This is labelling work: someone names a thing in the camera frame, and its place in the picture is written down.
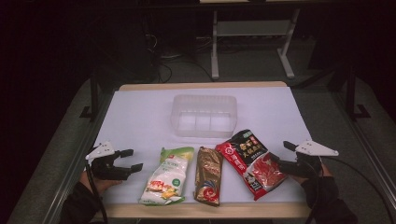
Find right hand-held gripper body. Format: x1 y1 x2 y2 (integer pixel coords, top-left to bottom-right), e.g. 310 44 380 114
279 139 340 179

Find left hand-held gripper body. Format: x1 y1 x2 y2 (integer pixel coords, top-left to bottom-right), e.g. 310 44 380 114
84 140 134 182

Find red and black food packet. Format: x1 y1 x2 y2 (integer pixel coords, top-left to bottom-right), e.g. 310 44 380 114
215 128 290 202

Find brown and gold food packet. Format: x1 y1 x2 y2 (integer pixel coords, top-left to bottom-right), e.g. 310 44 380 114
192 146 225 208

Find translucent plastic container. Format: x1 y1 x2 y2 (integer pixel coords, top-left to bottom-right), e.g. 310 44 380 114
169 93 238 140

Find person's left hand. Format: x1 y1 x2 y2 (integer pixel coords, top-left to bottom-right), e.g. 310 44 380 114
78 170 123 195

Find person's right hand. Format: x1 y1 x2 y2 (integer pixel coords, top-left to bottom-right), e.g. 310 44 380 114
290 162 334 186

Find white and green food packet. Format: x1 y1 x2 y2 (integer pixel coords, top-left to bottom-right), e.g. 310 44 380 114
138 146 195 207

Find white paper table cover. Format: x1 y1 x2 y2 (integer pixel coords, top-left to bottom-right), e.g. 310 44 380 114
92 86 314 205

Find black metal stand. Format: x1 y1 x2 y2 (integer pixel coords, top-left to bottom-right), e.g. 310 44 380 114
341 64 372 121
78 70 105 123

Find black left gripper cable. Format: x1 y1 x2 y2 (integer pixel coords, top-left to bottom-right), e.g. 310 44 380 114
84 159 109 224

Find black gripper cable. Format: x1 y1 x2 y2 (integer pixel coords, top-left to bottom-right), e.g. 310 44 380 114
306 156 396 224
84 159 109 224

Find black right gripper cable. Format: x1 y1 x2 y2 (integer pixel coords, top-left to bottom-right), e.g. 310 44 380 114
306 156 396 224

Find floor cables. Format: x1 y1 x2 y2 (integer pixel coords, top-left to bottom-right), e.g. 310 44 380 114
144 31 217 84

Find white metal desk frame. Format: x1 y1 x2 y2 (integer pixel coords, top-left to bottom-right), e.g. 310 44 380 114
209 8 302 80

